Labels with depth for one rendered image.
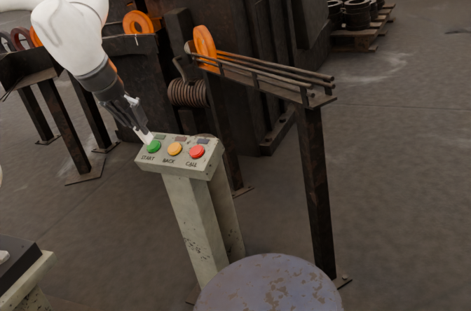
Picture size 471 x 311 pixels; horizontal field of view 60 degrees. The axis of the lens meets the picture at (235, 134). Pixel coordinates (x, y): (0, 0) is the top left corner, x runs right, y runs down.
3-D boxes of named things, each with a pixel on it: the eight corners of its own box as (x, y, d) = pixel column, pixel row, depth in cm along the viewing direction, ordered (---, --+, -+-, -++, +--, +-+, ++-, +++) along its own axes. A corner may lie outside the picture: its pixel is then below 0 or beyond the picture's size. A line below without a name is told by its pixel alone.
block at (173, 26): (188, 57, 197) (175, 7, 185) (202, 56, 193) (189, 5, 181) (176, 65, 189) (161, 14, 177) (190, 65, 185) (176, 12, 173)
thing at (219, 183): (223, 241, 163) (193, 131, 138) (250, 247, 157) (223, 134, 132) (209, 263, 154) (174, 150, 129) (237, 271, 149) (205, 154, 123)
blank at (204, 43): (212, 68, 164) (205, 71, 163) (198, 34, 165) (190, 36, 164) (220, 55, 149) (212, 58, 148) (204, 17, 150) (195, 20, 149)
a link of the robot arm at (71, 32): (104, 69, 89) (113, 35, 98) (59, 10, 78) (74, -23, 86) (62, 83, 91) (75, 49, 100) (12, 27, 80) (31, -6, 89)
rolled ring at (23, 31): (22, 24, 228) (26, 23, 230) (5, 31, 238) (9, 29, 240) (39, 55, 236) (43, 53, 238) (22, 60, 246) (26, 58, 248)
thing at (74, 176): (64, 168, 240) (8, 53, 205) (107, 157, 241) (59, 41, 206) (55, 188, 223) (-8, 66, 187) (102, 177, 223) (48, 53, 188)
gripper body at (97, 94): (123, 69, 97) (141, 96, 104) (97, 69, 101) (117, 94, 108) (106, 92, 93) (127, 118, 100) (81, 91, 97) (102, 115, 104)
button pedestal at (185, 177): (202, 266, 154) (156, 127, 124) (259, 282, 142) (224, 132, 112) (179, 300, 142) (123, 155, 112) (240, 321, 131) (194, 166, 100)
